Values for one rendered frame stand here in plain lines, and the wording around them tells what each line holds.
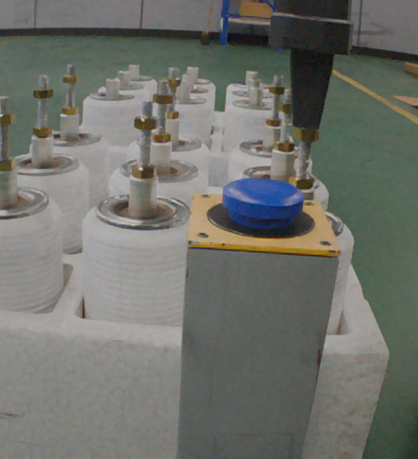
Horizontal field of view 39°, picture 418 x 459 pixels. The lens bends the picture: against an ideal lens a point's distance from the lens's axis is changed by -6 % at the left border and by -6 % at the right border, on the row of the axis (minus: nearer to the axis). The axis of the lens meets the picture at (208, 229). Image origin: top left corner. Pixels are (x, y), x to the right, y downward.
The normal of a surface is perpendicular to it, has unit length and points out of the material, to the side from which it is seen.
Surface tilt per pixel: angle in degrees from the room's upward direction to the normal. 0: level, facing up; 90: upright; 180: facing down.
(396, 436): 0
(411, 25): 90
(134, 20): 90
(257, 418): 90
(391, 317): 0
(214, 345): 90
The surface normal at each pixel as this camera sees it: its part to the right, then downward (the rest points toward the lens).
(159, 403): -0.02, 0.36
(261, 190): 0.07, -0.93
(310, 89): -0.26, 0.33
